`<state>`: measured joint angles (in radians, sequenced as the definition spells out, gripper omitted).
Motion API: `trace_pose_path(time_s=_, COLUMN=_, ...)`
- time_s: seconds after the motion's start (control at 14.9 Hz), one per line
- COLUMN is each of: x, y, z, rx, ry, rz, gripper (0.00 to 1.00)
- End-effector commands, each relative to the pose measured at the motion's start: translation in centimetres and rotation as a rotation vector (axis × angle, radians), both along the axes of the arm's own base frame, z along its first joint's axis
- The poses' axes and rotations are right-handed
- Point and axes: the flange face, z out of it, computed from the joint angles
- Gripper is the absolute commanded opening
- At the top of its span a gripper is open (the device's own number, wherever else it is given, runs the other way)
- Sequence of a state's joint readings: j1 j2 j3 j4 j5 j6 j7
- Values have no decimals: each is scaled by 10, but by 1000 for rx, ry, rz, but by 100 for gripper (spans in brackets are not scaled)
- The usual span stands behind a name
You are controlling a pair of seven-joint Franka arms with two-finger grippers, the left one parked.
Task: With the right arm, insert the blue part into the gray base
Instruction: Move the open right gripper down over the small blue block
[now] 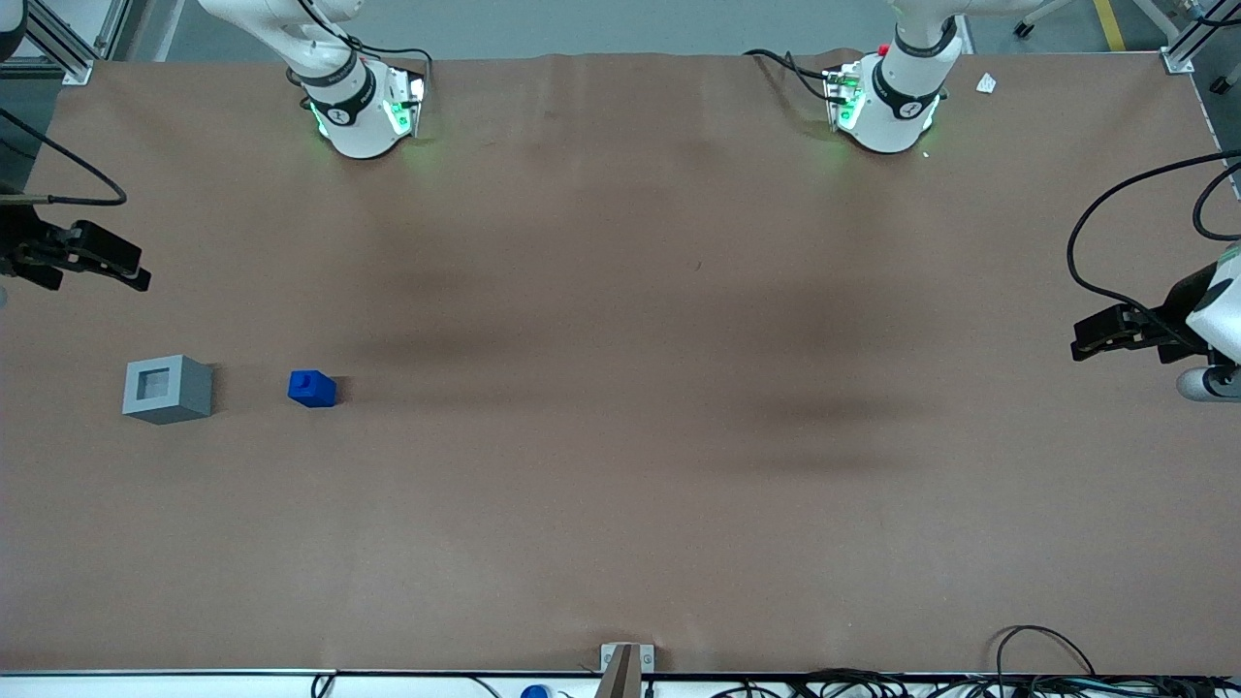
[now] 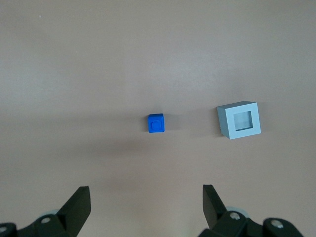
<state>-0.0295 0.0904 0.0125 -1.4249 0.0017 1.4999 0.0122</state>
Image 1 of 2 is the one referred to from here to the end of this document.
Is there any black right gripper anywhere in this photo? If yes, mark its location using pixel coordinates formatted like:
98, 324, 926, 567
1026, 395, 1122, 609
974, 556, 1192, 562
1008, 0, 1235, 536
0, 206, 152, 293

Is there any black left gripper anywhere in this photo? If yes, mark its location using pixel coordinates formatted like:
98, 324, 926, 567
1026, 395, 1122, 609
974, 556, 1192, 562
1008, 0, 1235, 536
1070, 264, 1219, 365

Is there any blue plastic part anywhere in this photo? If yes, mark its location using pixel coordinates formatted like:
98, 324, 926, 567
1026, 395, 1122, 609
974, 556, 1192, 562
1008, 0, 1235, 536
288, 369, 338, 409

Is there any gray square base block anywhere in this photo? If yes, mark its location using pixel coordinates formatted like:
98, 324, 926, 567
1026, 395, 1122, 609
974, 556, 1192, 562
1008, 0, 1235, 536
122, 354, 213, 426

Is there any white chair leg with caster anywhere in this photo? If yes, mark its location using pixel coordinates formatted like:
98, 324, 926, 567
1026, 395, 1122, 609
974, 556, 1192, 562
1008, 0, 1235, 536
1012, 0, 1079, 40

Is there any brown table cover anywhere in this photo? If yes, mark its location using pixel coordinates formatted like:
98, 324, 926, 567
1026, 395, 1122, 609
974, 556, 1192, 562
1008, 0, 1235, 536
0, 48, 1241, 677

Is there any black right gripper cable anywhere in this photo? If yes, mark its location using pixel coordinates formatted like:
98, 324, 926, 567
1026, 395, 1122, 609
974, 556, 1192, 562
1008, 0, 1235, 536
0, 107, 129, 207

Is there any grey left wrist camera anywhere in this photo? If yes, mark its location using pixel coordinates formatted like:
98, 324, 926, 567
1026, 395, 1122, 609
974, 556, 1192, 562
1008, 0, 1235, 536
1176, 365, 1241, 402

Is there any long black looping cable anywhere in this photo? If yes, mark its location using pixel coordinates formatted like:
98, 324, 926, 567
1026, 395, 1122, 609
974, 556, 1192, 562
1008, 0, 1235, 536
1066, 150, 1241, 335

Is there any short black curved cable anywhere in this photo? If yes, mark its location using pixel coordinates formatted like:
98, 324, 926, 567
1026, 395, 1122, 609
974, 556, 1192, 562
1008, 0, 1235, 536
1193, 160, 1241, 242

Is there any aluminium frame post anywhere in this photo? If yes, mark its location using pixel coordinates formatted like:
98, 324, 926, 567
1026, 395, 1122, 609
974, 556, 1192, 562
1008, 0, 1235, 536
1160, 0, 1241, 76
21, 0, 134, 87

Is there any black cable loop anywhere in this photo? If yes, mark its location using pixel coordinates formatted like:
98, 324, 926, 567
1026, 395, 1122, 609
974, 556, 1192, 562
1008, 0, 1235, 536
993, 624, 1098, 680

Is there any black left arm base cable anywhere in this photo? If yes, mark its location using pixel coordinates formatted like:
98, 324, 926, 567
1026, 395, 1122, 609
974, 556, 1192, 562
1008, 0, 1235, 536
744, 48, 840, 104

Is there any tangled black cable bundle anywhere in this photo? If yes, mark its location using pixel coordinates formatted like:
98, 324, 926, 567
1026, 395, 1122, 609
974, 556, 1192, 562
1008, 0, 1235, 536
713, 667, 1241, 698

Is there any small metal bracket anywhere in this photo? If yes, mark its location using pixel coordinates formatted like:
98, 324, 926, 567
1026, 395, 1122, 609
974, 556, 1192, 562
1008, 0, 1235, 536
600, 643, 656, 675

